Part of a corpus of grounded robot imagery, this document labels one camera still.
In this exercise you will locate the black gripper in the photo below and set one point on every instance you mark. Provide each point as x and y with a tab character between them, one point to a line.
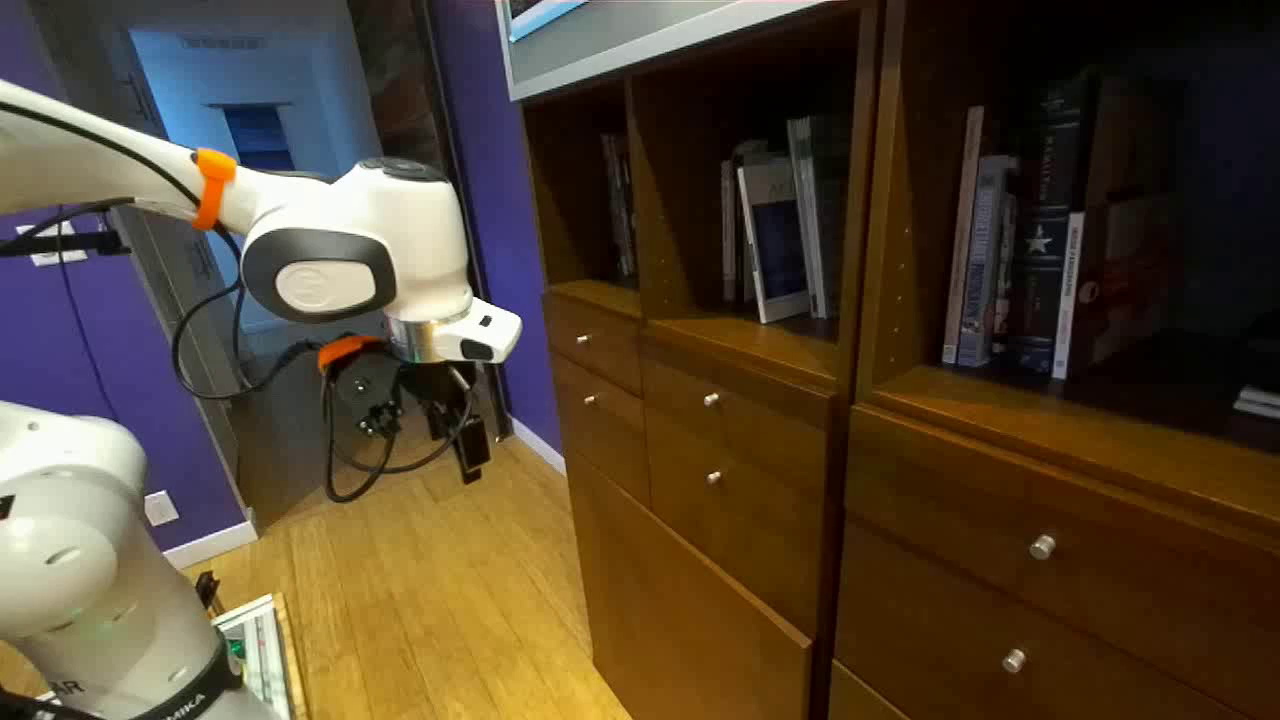
432	384

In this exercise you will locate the silver drawer knob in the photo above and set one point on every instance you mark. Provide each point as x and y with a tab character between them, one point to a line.
580	338
712	398
586	398
1042	546
712	478
1012	660

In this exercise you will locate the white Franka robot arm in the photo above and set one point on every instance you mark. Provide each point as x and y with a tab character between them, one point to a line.
372	226

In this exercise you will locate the dark thin book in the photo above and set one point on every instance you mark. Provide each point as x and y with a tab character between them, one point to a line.
619	205

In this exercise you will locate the wooden cabinet door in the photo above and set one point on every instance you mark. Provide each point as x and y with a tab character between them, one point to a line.
683	615

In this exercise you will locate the white framed floor panel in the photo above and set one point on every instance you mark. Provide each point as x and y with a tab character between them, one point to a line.
261	660

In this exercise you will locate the blue and white book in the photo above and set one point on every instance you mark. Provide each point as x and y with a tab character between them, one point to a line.
773	243

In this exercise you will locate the tall white book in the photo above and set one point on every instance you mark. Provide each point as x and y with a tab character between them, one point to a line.
804	215

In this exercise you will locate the brown wooden bookshelf cabinet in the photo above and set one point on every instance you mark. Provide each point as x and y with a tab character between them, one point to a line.
905	400

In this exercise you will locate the tall beige book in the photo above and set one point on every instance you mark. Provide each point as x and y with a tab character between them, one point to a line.
961	243

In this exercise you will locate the pale blue book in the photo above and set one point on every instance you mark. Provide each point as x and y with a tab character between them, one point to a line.
984	266

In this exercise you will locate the white spine book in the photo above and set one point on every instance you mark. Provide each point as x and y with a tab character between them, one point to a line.
1070	302

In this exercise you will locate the dark book with star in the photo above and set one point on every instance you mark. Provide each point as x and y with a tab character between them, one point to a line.
1046	202

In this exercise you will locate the dark red book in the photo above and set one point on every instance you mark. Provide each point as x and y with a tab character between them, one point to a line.
1124	252

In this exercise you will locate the flat stacked books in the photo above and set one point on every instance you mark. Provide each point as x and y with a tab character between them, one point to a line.
1257	394

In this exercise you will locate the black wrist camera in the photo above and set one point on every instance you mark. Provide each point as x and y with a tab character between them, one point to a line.
360	398

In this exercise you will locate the white wall outlet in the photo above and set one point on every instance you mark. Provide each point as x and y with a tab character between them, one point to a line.
160	508

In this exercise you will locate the black mount bar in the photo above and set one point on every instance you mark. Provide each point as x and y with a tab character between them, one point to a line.
63	243

